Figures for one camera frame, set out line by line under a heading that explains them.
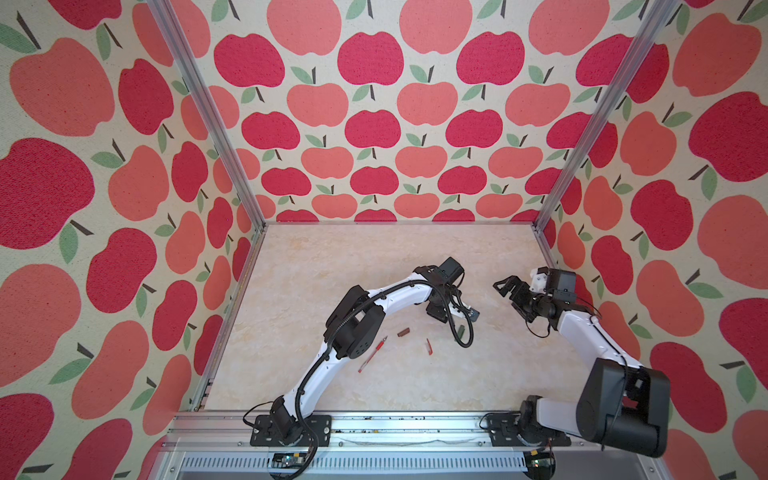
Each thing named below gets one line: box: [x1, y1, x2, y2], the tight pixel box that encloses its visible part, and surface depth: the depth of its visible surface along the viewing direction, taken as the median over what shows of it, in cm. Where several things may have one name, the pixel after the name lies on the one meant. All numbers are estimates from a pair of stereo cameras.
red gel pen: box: [358, 335, 388, 373], surface depth 88 cm
